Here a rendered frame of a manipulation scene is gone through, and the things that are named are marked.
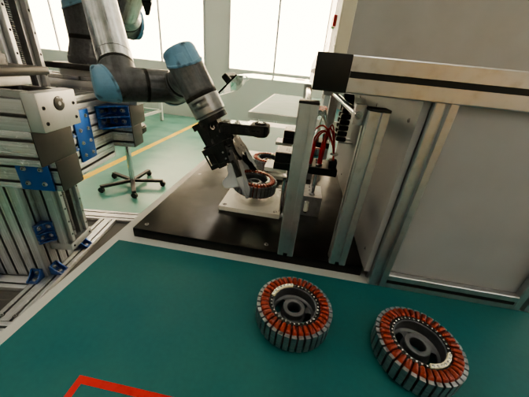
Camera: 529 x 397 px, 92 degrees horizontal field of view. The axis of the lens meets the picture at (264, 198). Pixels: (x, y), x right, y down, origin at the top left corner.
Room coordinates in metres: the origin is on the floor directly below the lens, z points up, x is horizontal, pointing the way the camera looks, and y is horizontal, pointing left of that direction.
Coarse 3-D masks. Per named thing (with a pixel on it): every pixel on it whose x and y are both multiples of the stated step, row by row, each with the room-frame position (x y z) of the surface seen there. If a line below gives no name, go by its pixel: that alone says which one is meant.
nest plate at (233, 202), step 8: (232, 192) 0.62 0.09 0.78; (280, 192) 0.65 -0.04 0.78; (224, 200) 0.57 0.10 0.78; (232, 200) 0.57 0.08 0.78; (240, 200) 0.58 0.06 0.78; (248, 200) 0.58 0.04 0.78; (256, 200) 0.59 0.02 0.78; (264, 200) 0.59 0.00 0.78; (272, 200) 0.60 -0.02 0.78; (224, 208) 0.54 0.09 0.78; (232, 208) 0.54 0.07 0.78; (240, 208) 0.54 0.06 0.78; (248, 208) 0.54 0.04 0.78; (256, 208) 0.55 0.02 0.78; (264, 208) 0.55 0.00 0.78; (272, 208) 0.55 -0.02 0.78; (264, 216) 0.53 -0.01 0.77; (272, 216) 0.53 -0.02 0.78
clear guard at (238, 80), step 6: (234, 78) 0.76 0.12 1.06; (240, 78) 0.84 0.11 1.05; (246, 78) 0.94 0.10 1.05; (258, 78) 0.76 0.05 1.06; (264, 78) 0.75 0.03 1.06; (270, 78) 0.75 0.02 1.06; (276, 78) 0.79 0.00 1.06; (282, 78) 0.83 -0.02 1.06; (288, 78) 0.89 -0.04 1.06; (294, 78) 0.95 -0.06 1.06; (228, 84) 0.77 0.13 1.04; (234, 84) 0.84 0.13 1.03; (240, 84) 0.95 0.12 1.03; (222, 90) 0.77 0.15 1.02; (228, 90) 0.85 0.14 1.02; (234, 90) 0.94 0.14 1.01
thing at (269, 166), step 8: (280, 152) 0.57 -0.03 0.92; (288, 152) 0.58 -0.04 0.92; (272, 160) 0.63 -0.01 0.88; (280, 160) 0.57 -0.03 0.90; (288, 160) 0.57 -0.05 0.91; (264, 168) 0.57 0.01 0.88; (272, 168) 0.57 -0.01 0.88; (280, 168) 0.57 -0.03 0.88; (288, 168) 0.56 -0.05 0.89; (312, 168) 0.56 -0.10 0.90; (320, 168) 0.56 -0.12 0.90; (312, 176) 0.61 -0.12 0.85; (312, 184) 0.57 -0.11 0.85; (312, 192) 0.57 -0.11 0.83
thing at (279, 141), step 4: (288, 128) 0.84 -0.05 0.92; (292, 128) 0.84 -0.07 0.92; (284, 132) 0.81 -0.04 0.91; (288, 132) 0.81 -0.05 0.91; (292, 132) 0.81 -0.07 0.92; (284, 136) 0.81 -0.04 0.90; (288, 136) 0.81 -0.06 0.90; (292, 136) 0.81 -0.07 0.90; (276, 140) 0.83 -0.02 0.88; (280, 140) 0.84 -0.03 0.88; (284, 140) 0.81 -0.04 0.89; (288, 140) 0.81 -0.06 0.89; (292, 140) 0.81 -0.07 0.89; (320, 140) 0.82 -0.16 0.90; (276, 144) 0.82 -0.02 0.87; (280, 144) 0.81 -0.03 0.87; (284, 144) 0.81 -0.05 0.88; (288, 144) 0.81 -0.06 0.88; (316, 144) 0.80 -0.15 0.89; (320, 144) 0.80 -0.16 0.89; (328, 144) 0.79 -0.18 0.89
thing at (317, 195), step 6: (306, 186) 0.62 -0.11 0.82; (318, 186) 0.62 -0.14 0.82; (306, 192) 0.58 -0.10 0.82; (318, 192) 0.58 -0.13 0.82; (306, 198) 0.56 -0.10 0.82; (312, 198) 0.55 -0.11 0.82; (318, 198) 0.55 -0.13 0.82; (312, 204) 0.55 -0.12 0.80; (318, 204) 0.55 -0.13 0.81; (312, 210) 0.55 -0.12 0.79; (318, 210) 0.55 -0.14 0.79; (312, 216) 0.55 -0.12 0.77
